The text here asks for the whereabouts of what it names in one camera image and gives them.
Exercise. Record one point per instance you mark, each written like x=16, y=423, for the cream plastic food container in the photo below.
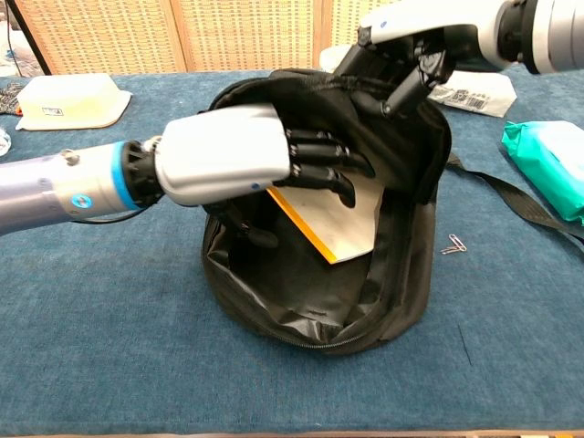
x=68, y=100

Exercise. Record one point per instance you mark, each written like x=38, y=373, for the white and yellow booklet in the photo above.
x=337, y=228

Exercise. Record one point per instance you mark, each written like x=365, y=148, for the teal wet wipes pack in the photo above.
x=547, y=164

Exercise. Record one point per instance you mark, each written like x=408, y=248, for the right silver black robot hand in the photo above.
x=433, y=23

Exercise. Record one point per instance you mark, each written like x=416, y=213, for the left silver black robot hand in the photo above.
x=219, y=150

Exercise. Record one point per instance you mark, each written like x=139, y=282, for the silver paper clip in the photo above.
x=457, y=242
x=449, y=250

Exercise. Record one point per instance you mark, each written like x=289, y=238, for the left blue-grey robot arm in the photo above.
x=55, y=182

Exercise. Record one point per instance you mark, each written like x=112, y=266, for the grey knit work glove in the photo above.
x=7, y=98

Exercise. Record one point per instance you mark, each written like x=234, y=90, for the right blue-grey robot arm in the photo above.
x=556, y=32

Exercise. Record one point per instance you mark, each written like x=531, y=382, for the black backpack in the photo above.
x=283, y=283

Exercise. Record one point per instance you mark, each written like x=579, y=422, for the colourful tissue multipack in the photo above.
x=483, y=98

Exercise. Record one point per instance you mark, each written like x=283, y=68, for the blue carpet table cover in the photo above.
x=114, y=319

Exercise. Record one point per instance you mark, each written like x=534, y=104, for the wooden woven folding screen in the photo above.
x=228, y=32

